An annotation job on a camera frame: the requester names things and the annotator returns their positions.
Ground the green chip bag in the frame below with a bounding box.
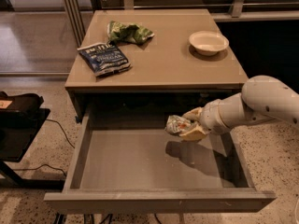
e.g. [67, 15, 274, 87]
[107, 21, 155, 45]

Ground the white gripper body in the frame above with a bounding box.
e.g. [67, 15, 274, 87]
[199, 99, 231, 135]

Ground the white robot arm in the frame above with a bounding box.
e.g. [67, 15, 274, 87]
[180, 76, 299, 141]

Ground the open grey top drawer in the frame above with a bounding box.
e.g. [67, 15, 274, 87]
[44, 108, 276, 214]

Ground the blue vinegar chip bag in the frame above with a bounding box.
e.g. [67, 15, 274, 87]
[78, 43, 131, 77]

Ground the white bowl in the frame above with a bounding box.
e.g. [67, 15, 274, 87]
[189, 31, 229, 56]

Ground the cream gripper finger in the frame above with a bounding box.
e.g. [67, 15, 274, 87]
[179, 122, 210, 141]
[182, 107, 203, 121]

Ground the crushed 7up can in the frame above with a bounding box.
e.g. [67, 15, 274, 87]
[165, 115, 193, 135]

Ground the black floor cable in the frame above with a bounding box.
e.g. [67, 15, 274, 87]
[12, 118, 77, 177]

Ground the black side stand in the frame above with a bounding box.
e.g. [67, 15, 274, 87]
[0, 91, 64, 190]

